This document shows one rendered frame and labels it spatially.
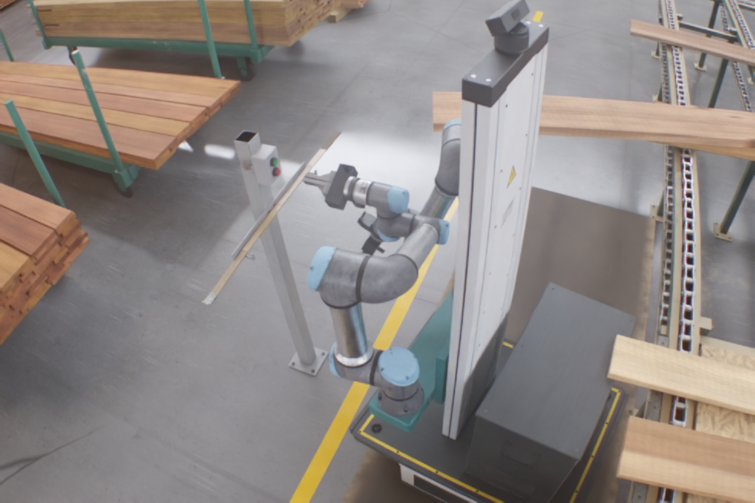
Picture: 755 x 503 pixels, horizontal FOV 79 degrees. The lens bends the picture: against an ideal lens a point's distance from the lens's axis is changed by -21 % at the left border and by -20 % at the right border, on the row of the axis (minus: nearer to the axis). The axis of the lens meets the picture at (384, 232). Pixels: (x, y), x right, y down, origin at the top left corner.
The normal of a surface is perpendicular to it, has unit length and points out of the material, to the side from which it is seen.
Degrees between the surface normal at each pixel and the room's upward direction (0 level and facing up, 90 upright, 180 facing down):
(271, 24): 90
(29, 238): 0
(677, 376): 0
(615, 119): 0
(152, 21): 90
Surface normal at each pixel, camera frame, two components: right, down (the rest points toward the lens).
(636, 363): -0.06, -0.70
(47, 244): 0.92, 0.24
